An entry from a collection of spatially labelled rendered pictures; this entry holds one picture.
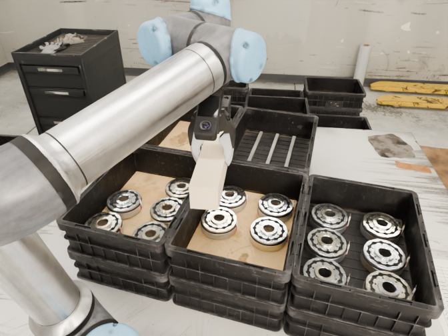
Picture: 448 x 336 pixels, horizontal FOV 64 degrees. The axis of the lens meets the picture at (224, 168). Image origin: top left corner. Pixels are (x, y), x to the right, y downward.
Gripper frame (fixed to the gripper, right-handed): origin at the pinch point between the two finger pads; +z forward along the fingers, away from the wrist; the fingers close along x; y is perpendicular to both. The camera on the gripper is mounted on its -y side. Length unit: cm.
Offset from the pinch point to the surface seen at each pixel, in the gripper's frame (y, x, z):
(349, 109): 165, -69, 61
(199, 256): -15.1, 0.9, 15.8
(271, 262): -6.2, -15.8, 25.7
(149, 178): 25.3, 26.0, 25.7
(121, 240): -12.0, 20.5, 16.5
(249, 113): 63, -5, 18
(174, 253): -14.2, 7.0, 16.5
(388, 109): 275, -134, 108
